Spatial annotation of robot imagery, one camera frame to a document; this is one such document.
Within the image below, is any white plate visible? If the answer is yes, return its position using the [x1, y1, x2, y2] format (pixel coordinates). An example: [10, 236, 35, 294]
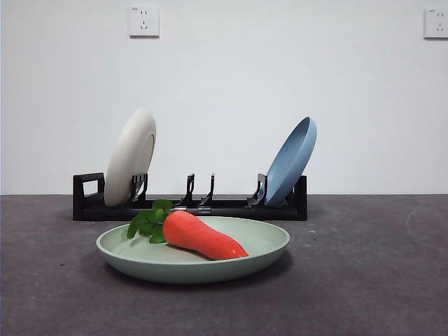
[104, 107, 158, 208]

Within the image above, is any green plate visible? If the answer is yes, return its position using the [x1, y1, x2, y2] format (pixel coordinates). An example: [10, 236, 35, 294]
[95, 216, 291, 285]

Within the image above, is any blue plate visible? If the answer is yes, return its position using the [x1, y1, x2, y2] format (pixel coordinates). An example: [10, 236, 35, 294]
[264, 116, 319, 207]

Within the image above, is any white wall socket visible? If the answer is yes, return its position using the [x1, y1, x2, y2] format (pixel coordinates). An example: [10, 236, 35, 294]
[423, 7, 448, 40]
[129, 5, 160, 39]

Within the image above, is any orange toy carrot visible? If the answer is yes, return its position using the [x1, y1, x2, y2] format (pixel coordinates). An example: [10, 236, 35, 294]
[126, 199, 250, 261]

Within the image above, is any black plate rack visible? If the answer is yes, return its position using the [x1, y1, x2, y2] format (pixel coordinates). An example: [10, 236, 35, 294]
[72, 171, 309, 222]

